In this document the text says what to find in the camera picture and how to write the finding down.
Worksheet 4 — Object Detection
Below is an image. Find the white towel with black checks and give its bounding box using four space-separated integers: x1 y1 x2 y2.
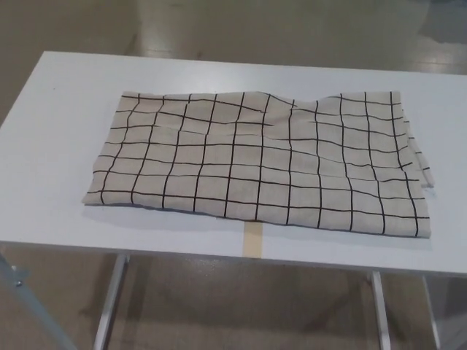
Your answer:
80 89 435 240

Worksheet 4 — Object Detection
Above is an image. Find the beige masking tape strip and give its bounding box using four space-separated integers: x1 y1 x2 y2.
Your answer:
242 220 265 257

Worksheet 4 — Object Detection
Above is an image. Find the slanted white table leg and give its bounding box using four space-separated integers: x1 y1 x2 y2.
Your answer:
92 254 131 350

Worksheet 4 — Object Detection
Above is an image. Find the grey metal frame bar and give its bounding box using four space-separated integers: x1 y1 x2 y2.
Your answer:
0 251 80 350

